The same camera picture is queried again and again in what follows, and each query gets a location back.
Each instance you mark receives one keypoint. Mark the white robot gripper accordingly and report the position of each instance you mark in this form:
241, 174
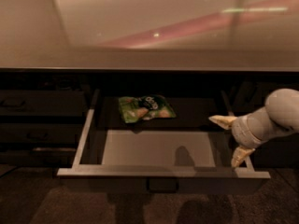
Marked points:
241, 132

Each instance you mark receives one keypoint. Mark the dark drawer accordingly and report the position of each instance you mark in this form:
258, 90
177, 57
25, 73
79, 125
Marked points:
39, 157
42, 103
186, 154
39, 133

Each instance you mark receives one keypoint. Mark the dark right cabinet door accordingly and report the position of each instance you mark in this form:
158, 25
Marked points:
274, 109

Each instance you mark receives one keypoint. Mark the green snack bag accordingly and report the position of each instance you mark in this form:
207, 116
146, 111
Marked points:
135, 109

